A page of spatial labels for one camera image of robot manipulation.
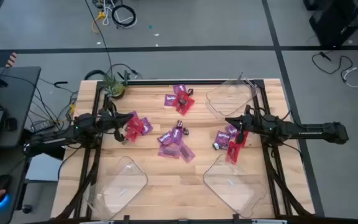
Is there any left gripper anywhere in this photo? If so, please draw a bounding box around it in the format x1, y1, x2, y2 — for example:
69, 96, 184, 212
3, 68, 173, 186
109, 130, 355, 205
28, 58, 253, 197
96, 111, 134, 141

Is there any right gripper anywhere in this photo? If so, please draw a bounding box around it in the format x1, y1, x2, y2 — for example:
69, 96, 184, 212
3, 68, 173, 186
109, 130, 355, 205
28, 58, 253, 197
224, 105, 276, 144

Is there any clear plastic bin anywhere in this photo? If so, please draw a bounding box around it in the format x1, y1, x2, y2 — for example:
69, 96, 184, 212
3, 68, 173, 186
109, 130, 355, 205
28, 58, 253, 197
206, 79, 258, 121
203, 154, 267, 218
84, 156, 149, 221

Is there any small potted green plant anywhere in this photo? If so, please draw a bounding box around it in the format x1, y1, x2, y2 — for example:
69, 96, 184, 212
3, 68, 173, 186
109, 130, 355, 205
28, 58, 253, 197
103, 73, 127, 100

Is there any black power adapter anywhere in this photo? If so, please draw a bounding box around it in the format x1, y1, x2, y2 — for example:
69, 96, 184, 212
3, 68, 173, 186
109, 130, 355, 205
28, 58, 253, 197
31, 120, 55, 133

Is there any white panel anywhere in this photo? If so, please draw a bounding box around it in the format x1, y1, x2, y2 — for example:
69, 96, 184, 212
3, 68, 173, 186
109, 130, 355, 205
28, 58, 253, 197
25, 154, 60, 183

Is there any dark grey desk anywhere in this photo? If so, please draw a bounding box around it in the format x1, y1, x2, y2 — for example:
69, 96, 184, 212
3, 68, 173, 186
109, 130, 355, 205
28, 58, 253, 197
0, 66, 42, 224

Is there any small black box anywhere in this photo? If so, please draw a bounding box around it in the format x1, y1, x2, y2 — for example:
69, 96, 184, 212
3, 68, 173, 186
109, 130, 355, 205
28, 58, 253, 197
5, 117, 18, 131

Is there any orange black striped strip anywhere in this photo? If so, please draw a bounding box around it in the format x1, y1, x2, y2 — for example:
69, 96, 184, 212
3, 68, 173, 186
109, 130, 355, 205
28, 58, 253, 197
4, 52, 18, 68

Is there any black computer mouse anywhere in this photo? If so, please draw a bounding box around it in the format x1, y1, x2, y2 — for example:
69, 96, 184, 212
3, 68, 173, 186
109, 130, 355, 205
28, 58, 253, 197
0, 174, 12, 205

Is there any black equipment case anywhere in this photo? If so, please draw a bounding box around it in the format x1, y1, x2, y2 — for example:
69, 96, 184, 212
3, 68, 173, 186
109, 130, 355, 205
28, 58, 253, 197
303, 0, 358, 48

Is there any black cable with plug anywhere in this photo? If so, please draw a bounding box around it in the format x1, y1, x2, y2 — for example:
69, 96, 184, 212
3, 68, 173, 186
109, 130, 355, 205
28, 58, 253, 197
106, 63, 143, 85

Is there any black curved hose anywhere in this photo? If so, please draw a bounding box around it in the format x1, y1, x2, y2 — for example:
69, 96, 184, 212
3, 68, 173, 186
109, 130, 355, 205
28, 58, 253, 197
83, 68, 108, 81

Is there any long thin black cable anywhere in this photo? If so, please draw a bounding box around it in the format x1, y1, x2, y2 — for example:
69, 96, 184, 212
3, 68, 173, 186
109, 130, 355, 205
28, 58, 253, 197
84, 0, 114, 77

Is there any white coiled cable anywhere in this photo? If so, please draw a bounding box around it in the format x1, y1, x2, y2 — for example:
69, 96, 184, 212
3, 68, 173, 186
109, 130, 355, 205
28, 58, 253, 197
101, 0, 138, 29

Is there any black coiled cable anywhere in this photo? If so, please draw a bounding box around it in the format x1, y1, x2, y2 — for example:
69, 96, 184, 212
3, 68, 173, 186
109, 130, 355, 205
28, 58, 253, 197
111, 4, 137, 29

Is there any black floor cable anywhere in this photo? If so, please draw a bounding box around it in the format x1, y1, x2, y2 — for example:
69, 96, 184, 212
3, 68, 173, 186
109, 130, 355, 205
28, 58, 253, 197
311, 50, 354, 83

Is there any yellow cable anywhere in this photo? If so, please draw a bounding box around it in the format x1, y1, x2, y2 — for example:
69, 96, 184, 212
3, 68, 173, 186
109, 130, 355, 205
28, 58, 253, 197
91, 11, 107, 34

